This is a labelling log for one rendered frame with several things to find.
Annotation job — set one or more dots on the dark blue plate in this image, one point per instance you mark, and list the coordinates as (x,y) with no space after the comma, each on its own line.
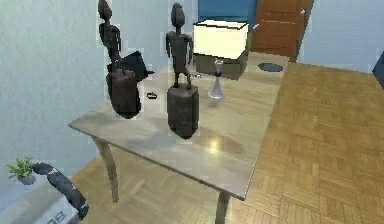
(270,67)

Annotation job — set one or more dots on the cream box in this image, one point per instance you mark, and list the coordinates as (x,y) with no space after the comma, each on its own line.
(220,38)

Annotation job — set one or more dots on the dark figure statue thin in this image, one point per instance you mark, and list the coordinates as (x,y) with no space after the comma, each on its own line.
(124,93)

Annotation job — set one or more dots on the dark blue furniture corner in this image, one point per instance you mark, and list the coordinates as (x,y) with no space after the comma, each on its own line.
(379,70)

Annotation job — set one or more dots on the dark figure statue broad shoulders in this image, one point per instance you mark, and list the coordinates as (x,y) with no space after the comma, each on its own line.
(182,110)

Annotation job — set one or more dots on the brown room door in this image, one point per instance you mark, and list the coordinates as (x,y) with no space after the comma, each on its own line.
(278,28)

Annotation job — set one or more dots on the clear glass vase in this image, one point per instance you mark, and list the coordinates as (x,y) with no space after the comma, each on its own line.
(216,89)

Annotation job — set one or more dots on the black curved tube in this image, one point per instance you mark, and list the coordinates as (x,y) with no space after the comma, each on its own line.
(65,186)

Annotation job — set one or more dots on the brown flat box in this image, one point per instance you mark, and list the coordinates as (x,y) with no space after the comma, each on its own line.
(226,66)

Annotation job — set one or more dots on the green plant in grey pot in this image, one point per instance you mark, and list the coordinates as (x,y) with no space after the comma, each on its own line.
(20,168)

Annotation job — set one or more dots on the black angular object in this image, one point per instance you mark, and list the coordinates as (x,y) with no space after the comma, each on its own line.
(135,63)

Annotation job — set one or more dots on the blue wall panel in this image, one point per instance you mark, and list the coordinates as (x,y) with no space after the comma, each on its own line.
(226,9)

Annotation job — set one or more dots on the beige wooden table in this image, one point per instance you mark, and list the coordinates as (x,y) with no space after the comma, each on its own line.
(233,140)

